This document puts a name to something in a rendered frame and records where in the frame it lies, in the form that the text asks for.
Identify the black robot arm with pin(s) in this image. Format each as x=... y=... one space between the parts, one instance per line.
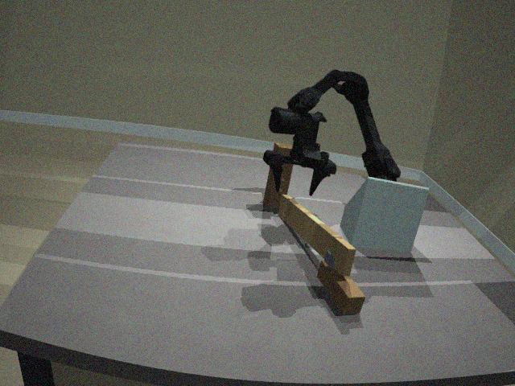
x=297 y=120

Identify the long tan wooden rail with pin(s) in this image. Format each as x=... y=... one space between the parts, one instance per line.
x=317 y=234

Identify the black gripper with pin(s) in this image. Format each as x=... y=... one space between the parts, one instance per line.
x=275 y=159

